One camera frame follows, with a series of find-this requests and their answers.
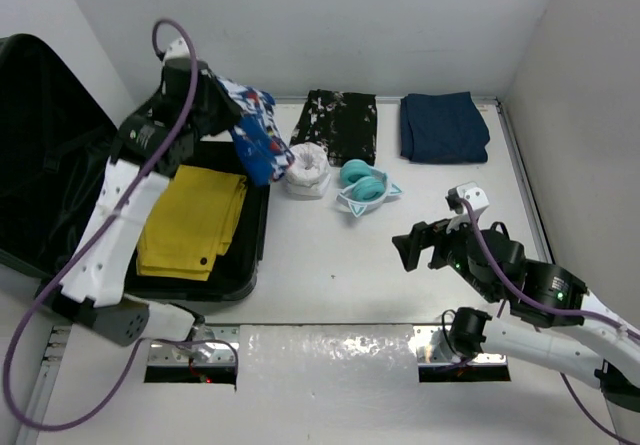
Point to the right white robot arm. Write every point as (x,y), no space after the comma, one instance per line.
(570,330)

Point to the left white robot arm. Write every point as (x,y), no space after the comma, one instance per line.
(115,235)

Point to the white rolled cloth bundle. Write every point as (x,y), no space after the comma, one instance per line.
(309,176)

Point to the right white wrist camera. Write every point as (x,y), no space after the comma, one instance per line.
(471,193)

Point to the navy garment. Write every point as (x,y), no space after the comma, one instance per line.
(442,129)

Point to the yellow pants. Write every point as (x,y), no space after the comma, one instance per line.
(191,225)

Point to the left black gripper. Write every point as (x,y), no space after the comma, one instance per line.
(229,110)

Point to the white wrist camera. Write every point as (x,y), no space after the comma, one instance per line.
(177,49)
(471,193)

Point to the blue white patterned shorts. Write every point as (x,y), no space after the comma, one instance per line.
(256,137)

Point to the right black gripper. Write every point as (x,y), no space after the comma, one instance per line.
(422,234)

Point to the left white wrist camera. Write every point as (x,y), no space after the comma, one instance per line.
(177,49)

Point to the teal cat-ear headphones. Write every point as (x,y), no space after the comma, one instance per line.
(365,188)

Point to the black white patterned garment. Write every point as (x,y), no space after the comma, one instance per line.
(343,124)

